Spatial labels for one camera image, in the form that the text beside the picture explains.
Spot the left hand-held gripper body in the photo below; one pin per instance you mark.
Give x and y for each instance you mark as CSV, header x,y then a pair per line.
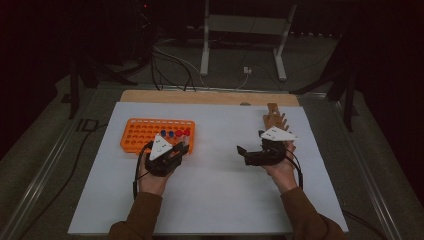
x,y
159,148

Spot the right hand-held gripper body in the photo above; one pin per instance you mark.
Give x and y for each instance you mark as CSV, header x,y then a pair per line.
x,y
278,134

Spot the red-capped test tube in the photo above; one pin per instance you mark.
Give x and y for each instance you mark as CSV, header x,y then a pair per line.
x,y
179,133
187,132

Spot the blue-capped test tube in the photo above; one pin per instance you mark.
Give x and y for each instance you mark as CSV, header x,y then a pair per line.
x,y
171,134
163,133

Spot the orange test tube rack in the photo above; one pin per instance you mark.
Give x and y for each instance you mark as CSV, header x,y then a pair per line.
x,y
140,135

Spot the person's left hand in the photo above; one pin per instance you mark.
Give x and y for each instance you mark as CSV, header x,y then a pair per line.
x,y
153,185

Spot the person's right hand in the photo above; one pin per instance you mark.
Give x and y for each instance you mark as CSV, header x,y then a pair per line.
x,y
285,173

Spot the white table mat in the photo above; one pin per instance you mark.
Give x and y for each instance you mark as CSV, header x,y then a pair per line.
x,y
220,193

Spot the white power plug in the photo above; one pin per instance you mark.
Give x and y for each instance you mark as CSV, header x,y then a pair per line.
x,y
247,70

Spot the black tripod stand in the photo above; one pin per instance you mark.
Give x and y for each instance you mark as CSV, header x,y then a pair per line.
x,y
348,100
74,90

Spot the white metal stand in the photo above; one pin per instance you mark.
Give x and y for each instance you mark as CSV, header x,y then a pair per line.
x,y
246,25

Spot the dark equipment with red light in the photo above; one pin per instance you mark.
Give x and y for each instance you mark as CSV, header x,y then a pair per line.
x,y
144,20

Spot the metal frame rail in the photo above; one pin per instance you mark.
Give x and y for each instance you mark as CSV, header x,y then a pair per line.
x,y
213,88
370,166
50,156

